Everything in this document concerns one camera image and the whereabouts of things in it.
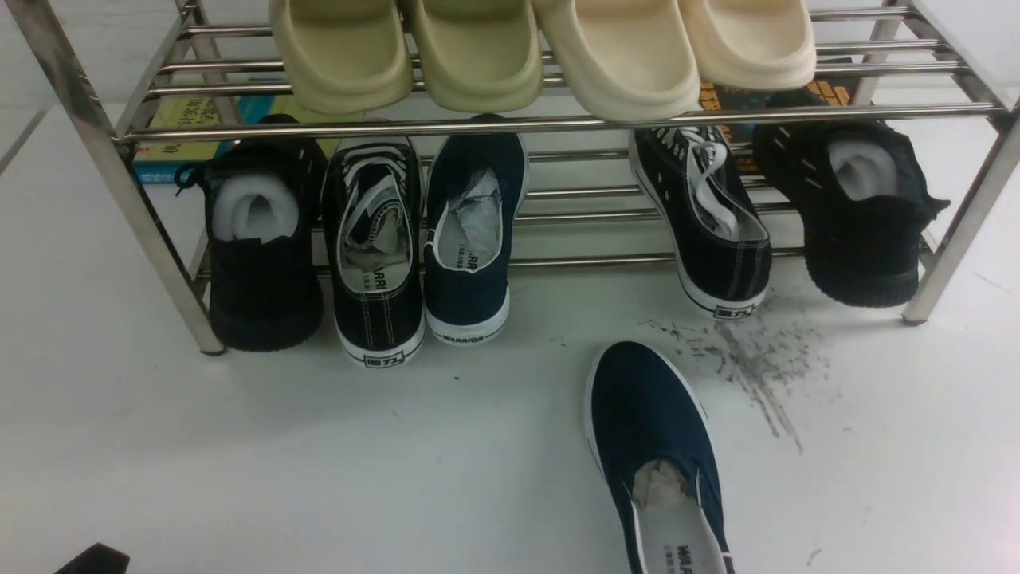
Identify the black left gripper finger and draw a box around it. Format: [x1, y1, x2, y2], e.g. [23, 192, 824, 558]
[55, 544, 131, 574]

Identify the navy slip-on shoe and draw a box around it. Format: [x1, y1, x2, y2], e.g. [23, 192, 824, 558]
[584, 340, 735, 573]
[422, 132, 531, 348]

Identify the black canvas lace shoe left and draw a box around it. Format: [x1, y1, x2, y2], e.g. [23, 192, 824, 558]
[320, 136, 426, 368]

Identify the black canvas lace shoe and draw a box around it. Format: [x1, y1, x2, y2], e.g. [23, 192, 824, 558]
[628, 126, 773, 320]
[320, 136, 426, 368]

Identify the silver metal shoe rack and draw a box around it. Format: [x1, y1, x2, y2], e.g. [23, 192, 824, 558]
[7, 1, 1018, 356]

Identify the black canvas lace shoe right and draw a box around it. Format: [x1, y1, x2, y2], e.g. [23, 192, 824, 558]
[628, 126, 773, 320]

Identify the black knit sneaker left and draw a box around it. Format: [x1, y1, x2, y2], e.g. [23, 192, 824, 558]
[175, 136, 328, 352]

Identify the black knit sneaker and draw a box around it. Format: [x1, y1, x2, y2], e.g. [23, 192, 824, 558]
[751, 120, 950, 309]
[175, 136, 328, 352]

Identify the yellow green book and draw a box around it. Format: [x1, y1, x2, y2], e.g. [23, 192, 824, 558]
[132, 76, 335, 185]

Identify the olive foam slipper left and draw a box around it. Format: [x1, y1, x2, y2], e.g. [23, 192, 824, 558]
[269, 1, 414, 114]

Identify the olive foam slipper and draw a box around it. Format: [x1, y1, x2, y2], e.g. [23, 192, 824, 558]
[398, 1, 545, 114]
[269, 1, 414, 114]

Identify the olive foam slipper right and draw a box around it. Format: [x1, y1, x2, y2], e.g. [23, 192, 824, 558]
[398, 1, 545, 114]

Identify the cream foam slipper left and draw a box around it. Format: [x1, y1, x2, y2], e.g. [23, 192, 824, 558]
[531, 1, 700, 121]

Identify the cream foam slipper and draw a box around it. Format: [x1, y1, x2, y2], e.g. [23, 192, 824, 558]
[678, 1, 817, 92]
[531, 1, 700, 121]

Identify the cream foam slipper right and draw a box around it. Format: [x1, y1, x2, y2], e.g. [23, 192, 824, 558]
[678, 1, 817, 92]

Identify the black knit sneaker right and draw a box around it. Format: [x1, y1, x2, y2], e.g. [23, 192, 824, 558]
[751, 120, 950, 309]

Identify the black orange book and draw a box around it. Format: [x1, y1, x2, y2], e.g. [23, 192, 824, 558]
[700, 57, 857, 175]

